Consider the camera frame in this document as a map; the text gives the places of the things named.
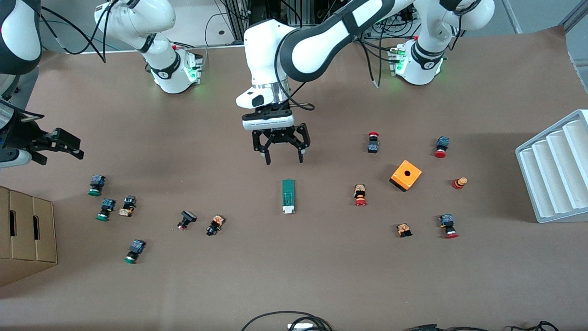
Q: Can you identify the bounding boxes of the thin black cable bundle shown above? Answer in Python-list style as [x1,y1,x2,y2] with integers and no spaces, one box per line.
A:
[510,321,559,331]

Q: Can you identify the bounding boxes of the white panel with hole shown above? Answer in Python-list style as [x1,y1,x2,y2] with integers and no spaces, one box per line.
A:
[64,0,249,55]

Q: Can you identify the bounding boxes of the green load switch white handle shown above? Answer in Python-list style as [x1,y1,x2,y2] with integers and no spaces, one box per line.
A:
[282,178,296,215]

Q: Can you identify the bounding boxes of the orange button enclosure box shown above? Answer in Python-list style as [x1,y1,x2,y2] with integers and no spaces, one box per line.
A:
[390,160,423,193]

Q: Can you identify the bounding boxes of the looped black cable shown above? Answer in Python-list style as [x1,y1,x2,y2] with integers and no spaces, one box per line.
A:
[241,311,334,331]

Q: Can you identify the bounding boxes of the aluminium frame rack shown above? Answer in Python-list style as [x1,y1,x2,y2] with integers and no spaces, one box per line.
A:
[223,0,350,44]

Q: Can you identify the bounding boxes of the white ridged tray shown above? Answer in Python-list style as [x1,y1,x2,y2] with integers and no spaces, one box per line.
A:
[515,109,588,224]

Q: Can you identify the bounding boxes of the grey aluminium beam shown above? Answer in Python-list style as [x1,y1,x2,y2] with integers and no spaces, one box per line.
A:
[560,0,588,34]

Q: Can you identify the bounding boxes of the brown cardboard box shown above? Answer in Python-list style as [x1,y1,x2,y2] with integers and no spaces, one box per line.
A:
[0,185,58,288]

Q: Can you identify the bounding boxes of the brown paper table cover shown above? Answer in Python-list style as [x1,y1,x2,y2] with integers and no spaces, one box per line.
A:
[0,25,588,331]

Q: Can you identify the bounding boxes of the green mushroom push button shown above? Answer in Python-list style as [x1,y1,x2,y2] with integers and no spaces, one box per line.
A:
[124,239,147,264]
[96,199,116,222]
[88,175,106,197]

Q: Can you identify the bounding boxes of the black square pushbutton red terminals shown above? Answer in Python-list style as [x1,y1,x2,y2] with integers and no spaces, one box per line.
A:
[177,210,198,231]

